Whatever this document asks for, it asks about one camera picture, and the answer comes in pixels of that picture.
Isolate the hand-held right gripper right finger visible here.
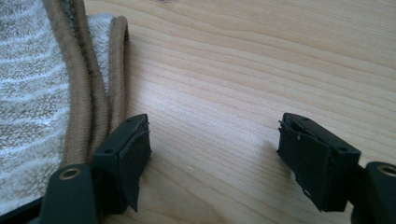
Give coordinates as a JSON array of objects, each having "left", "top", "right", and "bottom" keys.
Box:
[{"left": 276, "top": 112, "right": 362, "bottom": 213}]

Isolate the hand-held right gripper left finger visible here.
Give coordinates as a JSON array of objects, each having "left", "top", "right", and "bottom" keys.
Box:
[{"left": 92, "top": 113, "right": 152, "bottom": 216}]

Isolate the striped beige towel brown trim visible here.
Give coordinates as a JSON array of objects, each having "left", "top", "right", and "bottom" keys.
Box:
[{"left": 0, "top": 0, "right": 131, "bottom": 217}]

